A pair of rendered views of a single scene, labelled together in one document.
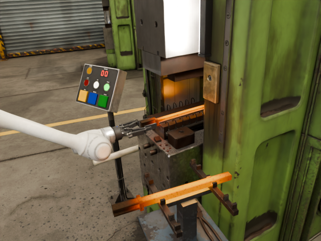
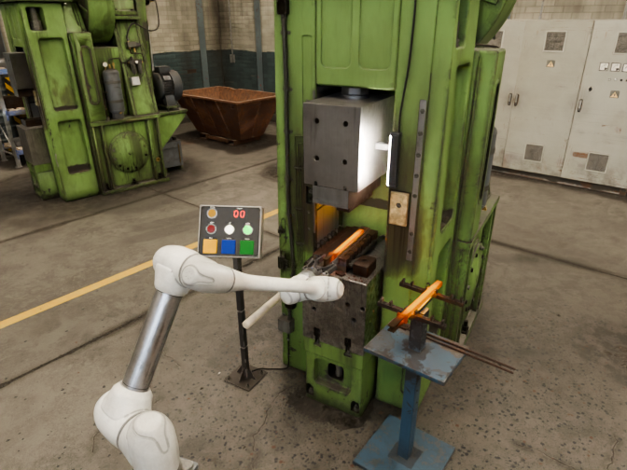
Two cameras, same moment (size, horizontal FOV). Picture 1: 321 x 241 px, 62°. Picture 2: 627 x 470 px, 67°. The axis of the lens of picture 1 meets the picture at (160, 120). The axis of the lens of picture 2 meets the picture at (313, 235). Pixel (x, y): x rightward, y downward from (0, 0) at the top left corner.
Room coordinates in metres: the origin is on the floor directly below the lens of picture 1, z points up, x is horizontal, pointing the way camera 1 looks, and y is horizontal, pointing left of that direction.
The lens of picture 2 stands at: (-0.49, 1.28, 2.12)
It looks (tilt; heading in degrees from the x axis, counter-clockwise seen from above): 25 degrees down; 328
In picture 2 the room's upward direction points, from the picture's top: straight up
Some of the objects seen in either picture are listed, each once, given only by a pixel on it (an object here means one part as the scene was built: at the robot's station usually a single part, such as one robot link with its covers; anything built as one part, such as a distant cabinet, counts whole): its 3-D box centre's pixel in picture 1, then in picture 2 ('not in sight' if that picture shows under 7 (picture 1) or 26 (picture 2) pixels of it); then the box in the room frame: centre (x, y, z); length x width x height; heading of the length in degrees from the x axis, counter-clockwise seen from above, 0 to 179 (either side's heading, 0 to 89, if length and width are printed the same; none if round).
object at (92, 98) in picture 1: (93, 98); (229, 246); (1.68, 0.45, 1.01); 0.07 x 0.05 x 0.07; 53
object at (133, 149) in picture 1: (123, 152); (268, 306); (1.59, 0.27, 0.62); 0.44 x 0.05 x 0.05; 118
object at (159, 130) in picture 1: (186, 116); (346, 245); (1.43, -0.15, 0.96); 0.42 x 0.20 x 0.09; 118
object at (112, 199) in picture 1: (122, 196); (244, 371); (1.78, 0.37, 0.05); 0.22 x 0.22 x 0.09; 28
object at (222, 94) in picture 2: not in sight; (228, 116); (8.08, -2.24, 0.43); 1.89 x 1.20 x 0.85; 18
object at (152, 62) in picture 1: (185, 56); (348, 185); (1.43, -0.15, 1.32); 0.42 x 0.20 x 0.10; 118
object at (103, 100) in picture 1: (103, 101); (246, 247); (1.62, 0.37, 1.01); 0.07 x 0.05 x 0.07; 53
